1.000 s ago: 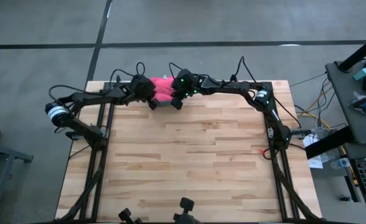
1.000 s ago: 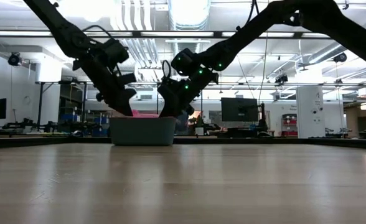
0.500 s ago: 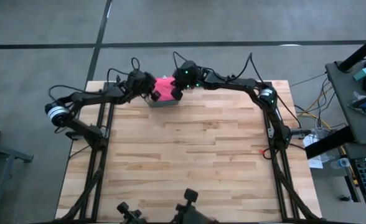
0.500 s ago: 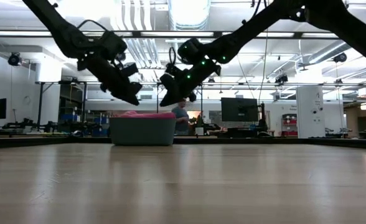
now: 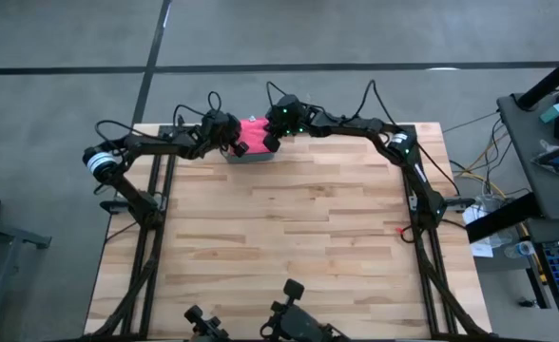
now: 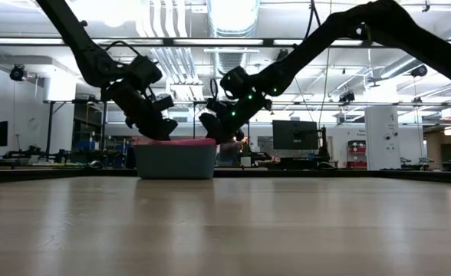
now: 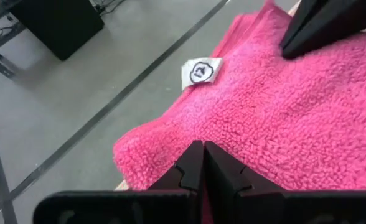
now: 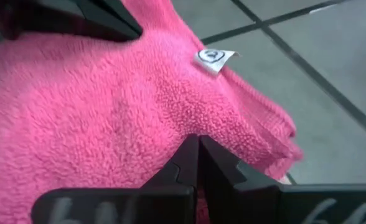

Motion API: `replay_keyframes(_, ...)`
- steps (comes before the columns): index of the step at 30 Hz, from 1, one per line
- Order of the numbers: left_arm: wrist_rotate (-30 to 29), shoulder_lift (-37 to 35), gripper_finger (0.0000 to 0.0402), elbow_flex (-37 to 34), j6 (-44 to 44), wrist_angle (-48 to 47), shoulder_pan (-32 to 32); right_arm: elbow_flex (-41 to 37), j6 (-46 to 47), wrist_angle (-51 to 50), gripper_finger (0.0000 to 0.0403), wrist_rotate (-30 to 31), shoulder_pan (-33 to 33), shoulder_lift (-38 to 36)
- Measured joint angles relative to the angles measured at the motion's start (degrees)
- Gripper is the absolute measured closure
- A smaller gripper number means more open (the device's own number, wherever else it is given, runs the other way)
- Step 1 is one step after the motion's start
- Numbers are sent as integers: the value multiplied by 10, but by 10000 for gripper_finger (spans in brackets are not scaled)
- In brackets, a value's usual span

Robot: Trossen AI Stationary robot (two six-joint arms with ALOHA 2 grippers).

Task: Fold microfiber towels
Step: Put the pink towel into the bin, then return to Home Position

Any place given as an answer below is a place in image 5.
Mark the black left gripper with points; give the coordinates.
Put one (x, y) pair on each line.
(220, 130)

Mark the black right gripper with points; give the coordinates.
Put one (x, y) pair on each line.
(286, 116)

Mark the pink microfiber towel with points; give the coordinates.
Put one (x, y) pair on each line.
(255, 135)

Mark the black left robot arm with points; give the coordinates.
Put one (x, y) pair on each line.
(151, 145)

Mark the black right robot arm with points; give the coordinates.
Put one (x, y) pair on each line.
(355, 126)

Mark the teal plastic bin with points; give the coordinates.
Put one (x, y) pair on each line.
(256, 158)

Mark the small red connector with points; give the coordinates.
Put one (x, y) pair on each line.
(401, 232)

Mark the white paper sheet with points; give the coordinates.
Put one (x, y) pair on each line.
(481, 249)

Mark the grey metal cart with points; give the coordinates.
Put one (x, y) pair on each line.
(4, 233)

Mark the grey workstation desk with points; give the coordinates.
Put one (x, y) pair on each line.
(529, 138)

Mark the small teal box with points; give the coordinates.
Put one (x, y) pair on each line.
(552, 113)

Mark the black diagonal pole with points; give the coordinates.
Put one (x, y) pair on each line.
(550, 81)

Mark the clear plastic bottle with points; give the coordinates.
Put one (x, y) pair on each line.
(522, 249)

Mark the small black floor object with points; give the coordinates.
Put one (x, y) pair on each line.
(526, 302)

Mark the black frame clamp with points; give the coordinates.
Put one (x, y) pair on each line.
(180, 121)

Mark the black aluminium table frame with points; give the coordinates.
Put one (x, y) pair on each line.
(336, 135)

